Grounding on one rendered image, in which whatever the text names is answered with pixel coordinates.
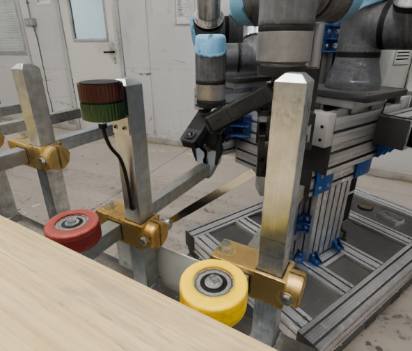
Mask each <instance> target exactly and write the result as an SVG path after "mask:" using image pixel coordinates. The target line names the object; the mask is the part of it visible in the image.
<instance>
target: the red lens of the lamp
mask: <svg viewBox="0 0 412 351"><path fill-rule="evenodd" d="M77 91H78V96H79V101H80V102H87V103H104V102H116V101H120V100H124V99H125V96H124V89H123V82H122V81H120V83H117V84H107V85H82V84H79V82H78V83H77Z"/></svg>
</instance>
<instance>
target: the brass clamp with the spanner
mask: <svg viewBox="0 0 412 351"><path fill-rule="evenodd" d="M114 203H115V205H116V207H115V208H113V209H110V210H107V209H105V207H104V206H105V205H104V206H102V207H101V208H99V209H97V210H96V211H95V212H96V213H97V214H98V216H99V218H100V225H102V224H103V223H105V222H106V221H108V220H109V221H113V222H115V223H117V224H120V227H121V233H122V238H121V239H120V241H121V242H124V243H126V244H129V245H131V246H133V247H136V248H138V249H141V250H143V251H144V250H145V249H147V248H148V247H150V248H153V249H158V248H159V247H161V246H162V245H163V244H164V242H165V241H166V238H167V236H168V226H167V224H166V222H163V221H160V220H159V215H158V214H155V213H153V216H151V217H150V218H149V219H147V220H146V221H144V222H143V223H142V224H138V223H136V222H134V221H130V220H128V219H126V215H125V205H124V203H122V202H120V201H116V200H114Z"/></svg>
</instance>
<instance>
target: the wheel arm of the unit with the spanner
mask: <svg viewBox="0 0 412 351"><path fill-rule="evenodd" d="M209 175H210V164H204V163H200V164H198V165H197V166H195V167H193V168H192V169H190V170H188V171H187V172H186V173H183V174H182V175H181V176H179V177H177V178H176V179H174V180H172V181H171V182H169V183H168V184H166V185H164V186H163V187H161V188H160V189H158V190H157V191H155V192H153V193H152V208H153V213H155V214H157V213H158V212H159V211H160V210H162V209H163V208H165V207H166V206H167V205H169V204H170V203H172V202H173V201H174V200H175V199H177V198H179V197H180V196H181V195H183V194H184V193H185V192H187V191H189V190H190V189H191V188H192V187H194V186H195V185H197V184H198V183H199V182H201V181H202V180H204V179H205V178H206V177H207V176H209ZM101 229H102V237H101V239H100V241H99V242H98V243H97V244H96V245H95V246H94V247H92V248H91V249H89V250H87V251H84V252H82V253H80V254H81V255H83V256H85V257H87V258H89V259H91V260H93V259H95V258H96V257H98V256H99V255H100V254H101V253H102V252H103V251H105V250H106V249H108V248H109V247H110V246H112V245H113V244H115V243H116V242H117V241H118V240H120V239H121V238H122V233H121V227H120V224H117V223H115V222H113V221H109V220H108V221H106V222H105V223H103V224H102V225H101Z"/></svg>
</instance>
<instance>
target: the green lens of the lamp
mask: <svg viewBox="0 0 412 351"><path fill-rule="evenodd" d="M80 107H81V115H82V119H83V120H85V121H89V122H108V121H114V120H120V119H123V118H125V117H126V116H127V114H126V108H125V100H123V101H122V102H119V103H115V104H104V105H89V104H82V103H81V102H80Z"/></svg>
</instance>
